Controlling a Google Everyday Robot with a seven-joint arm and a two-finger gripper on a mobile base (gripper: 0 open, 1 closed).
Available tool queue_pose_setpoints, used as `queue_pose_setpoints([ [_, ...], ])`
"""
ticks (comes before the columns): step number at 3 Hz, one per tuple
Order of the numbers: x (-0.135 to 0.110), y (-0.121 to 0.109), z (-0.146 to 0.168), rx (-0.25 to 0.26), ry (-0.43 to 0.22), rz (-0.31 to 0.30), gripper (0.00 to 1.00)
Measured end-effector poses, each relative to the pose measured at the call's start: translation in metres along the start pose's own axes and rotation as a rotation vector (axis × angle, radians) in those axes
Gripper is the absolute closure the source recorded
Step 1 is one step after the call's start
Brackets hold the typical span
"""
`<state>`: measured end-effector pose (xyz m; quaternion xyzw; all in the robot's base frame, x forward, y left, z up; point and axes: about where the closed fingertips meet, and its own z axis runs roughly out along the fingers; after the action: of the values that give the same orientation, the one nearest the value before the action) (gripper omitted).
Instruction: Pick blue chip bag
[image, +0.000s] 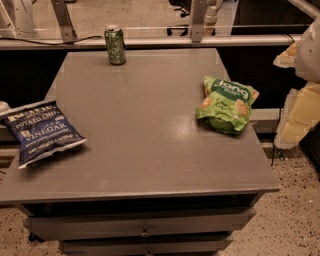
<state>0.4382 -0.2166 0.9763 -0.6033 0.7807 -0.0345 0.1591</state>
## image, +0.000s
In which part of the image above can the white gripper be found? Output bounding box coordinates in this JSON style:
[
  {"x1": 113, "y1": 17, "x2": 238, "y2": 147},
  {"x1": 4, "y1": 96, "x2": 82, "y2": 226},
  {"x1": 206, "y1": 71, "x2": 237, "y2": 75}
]
[{"x1": 273, "y1": 17, "x2": 320, "y2": 149}]

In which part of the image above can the blue potato chip bag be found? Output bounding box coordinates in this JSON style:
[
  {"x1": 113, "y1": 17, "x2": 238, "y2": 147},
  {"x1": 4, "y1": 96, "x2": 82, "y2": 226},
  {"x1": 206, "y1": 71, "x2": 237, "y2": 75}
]
[{"x1": 0, "y1": 99, "x2": 87, "y2": 169}]

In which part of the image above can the green rice cracker bag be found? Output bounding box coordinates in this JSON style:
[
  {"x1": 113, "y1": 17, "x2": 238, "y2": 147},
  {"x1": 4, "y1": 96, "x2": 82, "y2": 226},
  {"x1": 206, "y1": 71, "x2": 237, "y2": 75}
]
[{"x1": 196, "y1": 76, "x2": 259, "y2": 135}]

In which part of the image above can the upper grey drawer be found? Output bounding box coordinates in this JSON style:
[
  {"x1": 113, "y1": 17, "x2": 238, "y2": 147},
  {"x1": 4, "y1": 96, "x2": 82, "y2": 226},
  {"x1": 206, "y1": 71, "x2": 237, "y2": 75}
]
[{"x1": 24, "y1": 207, "x2": 256, "y2": 241}]

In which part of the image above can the grey drawer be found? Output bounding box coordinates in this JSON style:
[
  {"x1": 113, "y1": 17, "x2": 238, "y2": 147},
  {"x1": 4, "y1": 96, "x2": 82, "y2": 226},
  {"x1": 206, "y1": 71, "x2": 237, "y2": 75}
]
[
  {"x1": 60, "y1": 235, "x2": 232, "y2": 256},
  {"x1": 24, "y1": 207, "x2": 256, "y2": 241}
]

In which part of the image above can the grey drawer cabinet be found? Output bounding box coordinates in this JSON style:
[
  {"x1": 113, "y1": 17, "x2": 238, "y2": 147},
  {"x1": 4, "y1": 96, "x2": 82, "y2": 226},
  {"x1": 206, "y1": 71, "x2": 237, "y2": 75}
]
[{"x1": 0, "y1": 48, "x2": 281, "y2": 256}]

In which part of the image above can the green soda can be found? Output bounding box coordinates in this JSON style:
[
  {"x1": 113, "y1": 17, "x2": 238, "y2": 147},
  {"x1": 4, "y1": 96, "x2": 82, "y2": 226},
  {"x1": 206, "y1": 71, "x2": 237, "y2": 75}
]
[{"x1": 104, "y1": 25, "x2": 126, "y2": 65}]

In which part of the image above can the lower grey drawer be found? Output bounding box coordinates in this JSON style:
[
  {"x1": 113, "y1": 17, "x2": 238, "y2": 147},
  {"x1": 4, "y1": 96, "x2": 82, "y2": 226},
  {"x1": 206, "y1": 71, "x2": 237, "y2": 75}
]
[{"x1": 60, "y1": 235, "x2": 232, "y2": 256}]

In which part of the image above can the black cable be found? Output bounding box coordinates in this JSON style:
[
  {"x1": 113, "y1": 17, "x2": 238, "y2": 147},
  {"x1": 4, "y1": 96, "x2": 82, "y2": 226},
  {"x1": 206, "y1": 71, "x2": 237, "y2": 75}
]
[{"x1": 0, "y1": 35, "x2": 104, "y2": 46}]

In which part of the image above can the metal railing frame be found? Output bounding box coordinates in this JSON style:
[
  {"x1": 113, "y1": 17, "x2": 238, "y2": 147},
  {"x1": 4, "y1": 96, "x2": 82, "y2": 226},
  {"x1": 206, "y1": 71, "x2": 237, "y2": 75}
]
[{"x1": 0, "y1": 0, "x2": 320, "y2": 51}]

